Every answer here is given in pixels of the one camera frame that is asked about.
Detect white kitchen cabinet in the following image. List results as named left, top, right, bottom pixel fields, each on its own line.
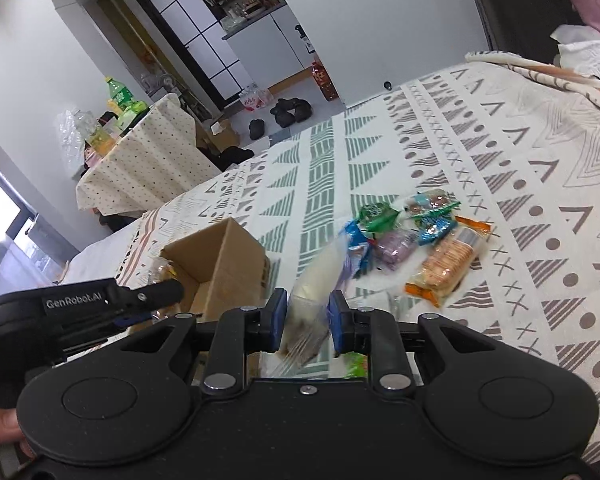
left=224, top=4, right=314, bottom=88

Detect green candy wrapper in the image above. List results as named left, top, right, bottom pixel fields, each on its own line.
left=358, top=202, right=400, bottom=236

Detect patterned bed blanket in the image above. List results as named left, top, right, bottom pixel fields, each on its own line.
left=117, top=52, right=600, bottom=463

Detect black shoes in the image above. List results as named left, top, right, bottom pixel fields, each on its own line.
left=249, top=98, right=313, bottom=141

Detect white crumpled cloth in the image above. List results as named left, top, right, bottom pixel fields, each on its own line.
left=550, top=25, right=600, bottom=79

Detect nut mix snack packet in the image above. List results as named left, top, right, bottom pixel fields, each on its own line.
left=404, top=188, right=460, bottom=218

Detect purple snack packet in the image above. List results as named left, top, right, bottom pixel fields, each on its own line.
left=375, top=229, right=419, bottom=270

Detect orange cracker pack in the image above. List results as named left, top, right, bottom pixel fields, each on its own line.
left=404, top=217, right=492, bottom=307

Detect dotted tablecloth table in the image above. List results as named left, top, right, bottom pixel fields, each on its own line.
left=76, top=93, right=221, bottom=216

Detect brown cardboard box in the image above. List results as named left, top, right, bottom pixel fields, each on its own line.
left=160, top=218, right=268, bottom=322

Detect red oil bottle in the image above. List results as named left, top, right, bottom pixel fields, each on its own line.
left=311, top=61, right=339, bottom=102

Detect green soda bottle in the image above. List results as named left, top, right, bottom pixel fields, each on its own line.
left=105, top=76, right=135, bottom=112

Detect water bottle pack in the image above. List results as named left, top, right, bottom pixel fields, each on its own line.
left=239, top=84, right=274, bottom=112

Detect purple cracker pack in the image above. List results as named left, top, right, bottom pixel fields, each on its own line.
left=272, top=234, right=352, bottom=377

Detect blue green snack packet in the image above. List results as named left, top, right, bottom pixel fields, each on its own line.
left=414, top=212, right=458, bottom=246

